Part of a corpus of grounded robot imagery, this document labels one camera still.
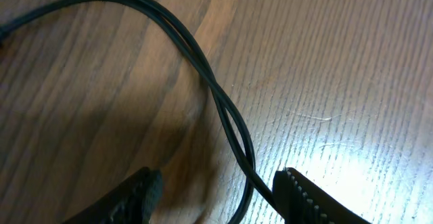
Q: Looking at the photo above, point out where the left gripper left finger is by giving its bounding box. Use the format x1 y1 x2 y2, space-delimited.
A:
64 167 163 224

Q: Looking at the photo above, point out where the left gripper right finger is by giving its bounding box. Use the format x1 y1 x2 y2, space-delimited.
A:
272 167 368 224

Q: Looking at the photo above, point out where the black USB cable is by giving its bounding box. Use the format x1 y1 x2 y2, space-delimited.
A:
0 0 281 224

